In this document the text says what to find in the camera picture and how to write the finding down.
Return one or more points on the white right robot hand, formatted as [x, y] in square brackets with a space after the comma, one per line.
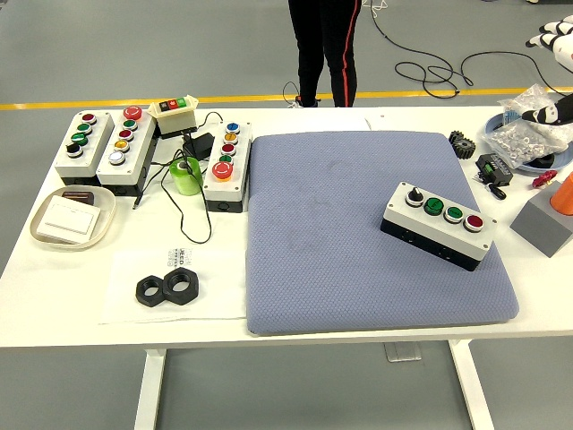
[564, 45]

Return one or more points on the four-button control box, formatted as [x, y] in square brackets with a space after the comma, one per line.
[443, 233]

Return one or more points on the five-button box with blue button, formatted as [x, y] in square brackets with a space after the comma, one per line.
[224, 186]

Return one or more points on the five-button box with white button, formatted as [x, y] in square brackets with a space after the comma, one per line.
[139, 148]

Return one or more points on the clear bag of white parts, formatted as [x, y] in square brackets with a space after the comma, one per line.
[530, 100]

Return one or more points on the clear bag of metal washers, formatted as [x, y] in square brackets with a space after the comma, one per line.
[519, 143]

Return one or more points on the small red part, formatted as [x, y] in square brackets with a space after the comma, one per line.
[544, 179]

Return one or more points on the black gear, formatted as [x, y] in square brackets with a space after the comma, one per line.
[463, 145]

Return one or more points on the black module with green terminal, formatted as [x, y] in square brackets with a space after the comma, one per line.
[494, 172]

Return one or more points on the grey wedge block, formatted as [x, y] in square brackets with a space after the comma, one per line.
[537, 228]

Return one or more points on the person in black trousers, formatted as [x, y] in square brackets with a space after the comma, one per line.
[313, 45]

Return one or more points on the blue-grey padded mat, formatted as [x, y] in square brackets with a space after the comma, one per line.
[331, 251]

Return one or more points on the white table leg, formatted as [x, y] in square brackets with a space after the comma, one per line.
[150, 389]
[472, 389]

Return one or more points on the black power adapter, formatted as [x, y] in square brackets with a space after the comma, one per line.
[201, 143]

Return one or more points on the green tape roll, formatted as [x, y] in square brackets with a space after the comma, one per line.
[190, 179]

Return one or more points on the clear printed plastic bag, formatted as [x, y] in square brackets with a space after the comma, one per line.
[215, 291]

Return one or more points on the large black hex nut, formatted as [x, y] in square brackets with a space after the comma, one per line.
[169, 291]

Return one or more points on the grey box with black selector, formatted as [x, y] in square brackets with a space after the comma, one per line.
[100, 139]

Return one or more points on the beige oval tray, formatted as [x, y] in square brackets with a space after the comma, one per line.
[105, 210]

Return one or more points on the small black hex nut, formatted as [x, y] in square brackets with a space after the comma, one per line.
[142, 293]

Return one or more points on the grey under-table bracket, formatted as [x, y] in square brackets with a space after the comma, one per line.
[403, 353]

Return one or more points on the cream three-button switch box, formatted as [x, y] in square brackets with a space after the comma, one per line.
[177, 118]

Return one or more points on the dark brown switch plate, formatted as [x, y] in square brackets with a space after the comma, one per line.
[78, 196]

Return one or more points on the white wall switch plate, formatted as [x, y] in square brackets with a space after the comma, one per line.
[67, 219]

